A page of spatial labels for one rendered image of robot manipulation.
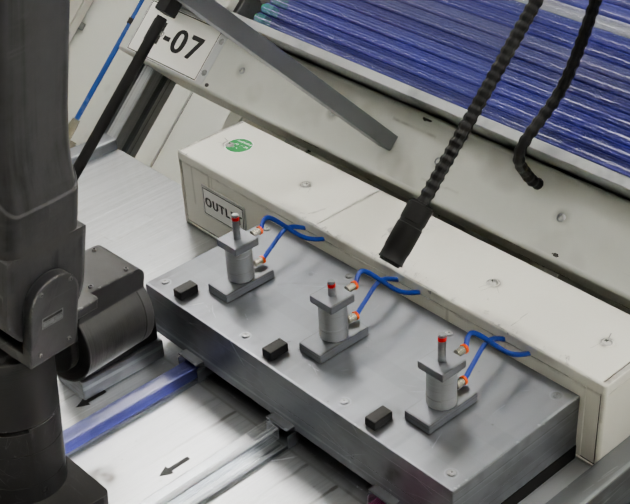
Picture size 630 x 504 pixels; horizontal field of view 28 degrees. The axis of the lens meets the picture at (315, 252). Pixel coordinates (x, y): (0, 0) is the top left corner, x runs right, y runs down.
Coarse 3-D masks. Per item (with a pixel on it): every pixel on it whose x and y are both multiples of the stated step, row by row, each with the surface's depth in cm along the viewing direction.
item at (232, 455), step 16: (256, 432) 94; (272, 432) 94; (224, 448) 93; (240, 448) 93; (256, 448) 93; (208, 464) 91; (224, 464) 91; (176, 480) 90; (192, 480) 90; (208, 480) 91; (160, 496) 89; (176, 496) 89
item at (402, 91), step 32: (224, 0) 123; (256, 0) 126; (160, 32) 133; (192, 32) 130; (160, 64) 131; (192, 64) 129; (320, 64) 118; (352, 64) 112; (416, 96) 107; (480, 128) 103; (544, 160) 101; (576, 160) 96
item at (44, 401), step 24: (0, 360) 71; (48, 360) 73; (72, 360) 76; (0, 384) 72; (24, 384) 72; (48, 384) 74; (0, 408) 72; (24, 408) 73; (48, 408) 74; (0, 432) 73
